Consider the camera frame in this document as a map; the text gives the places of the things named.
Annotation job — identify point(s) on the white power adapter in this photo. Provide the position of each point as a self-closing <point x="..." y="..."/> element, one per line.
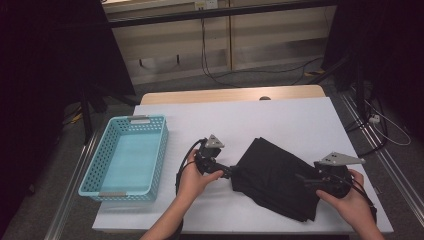
<point x="374" y="119"/>

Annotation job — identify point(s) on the yellow floor tape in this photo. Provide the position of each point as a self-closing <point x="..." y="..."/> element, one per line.
<point x="315" y="72"/>
<point x="76" y="117"/>

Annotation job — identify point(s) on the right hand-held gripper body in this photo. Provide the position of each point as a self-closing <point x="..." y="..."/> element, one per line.
<point x="336" y="180"/>

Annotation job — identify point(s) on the black curtain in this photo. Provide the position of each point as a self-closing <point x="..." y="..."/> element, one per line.
<point x="40" y="66"/>
<point x="393" y="40"/>

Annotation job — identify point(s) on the person's right hand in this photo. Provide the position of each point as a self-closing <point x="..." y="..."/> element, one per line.
<point x="356" y="206"/>

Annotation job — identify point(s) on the person's left hand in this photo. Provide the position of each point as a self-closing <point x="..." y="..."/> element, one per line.
<point x="191" y="185"/>

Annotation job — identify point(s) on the aluminium floor rail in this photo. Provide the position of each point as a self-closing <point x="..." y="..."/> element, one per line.
<point x="383" y="156"/>
<point x="66" y="196"/>

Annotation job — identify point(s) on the beige cabinet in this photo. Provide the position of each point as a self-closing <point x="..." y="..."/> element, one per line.
<point x="266" y="43"/>

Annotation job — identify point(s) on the light blue perforated basket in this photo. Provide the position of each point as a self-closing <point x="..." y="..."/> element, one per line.
<point x="130" y="160"/>

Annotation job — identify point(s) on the black shorts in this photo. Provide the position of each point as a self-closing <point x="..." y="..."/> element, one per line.
<point x="273" y="176"/>

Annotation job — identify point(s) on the black stand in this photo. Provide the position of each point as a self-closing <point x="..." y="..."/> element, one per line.
<point x="358" y="83"/>
<point x="87" y="116"/>

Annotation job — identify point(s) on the round table grommet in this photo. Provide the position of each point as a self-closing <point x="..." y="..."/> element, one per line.
<point x="265" y="98"/>

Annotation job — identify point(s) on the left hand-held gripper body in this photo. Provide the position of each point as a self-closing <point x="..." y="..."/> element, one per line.
<point x="208" y="160"/>

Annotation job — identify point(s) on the black crossbar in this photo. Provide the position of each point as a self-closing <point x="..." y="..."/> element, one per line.
<point x="213" y="13"/>

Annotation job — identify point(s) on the wooden table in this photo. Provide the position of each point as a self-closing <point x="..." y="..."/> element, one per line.
<point x="173" y="98"/>

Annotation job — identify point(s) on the white wall socket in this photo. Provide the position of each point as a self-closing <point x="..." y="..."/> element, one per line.
<point x="206" y="4"/>

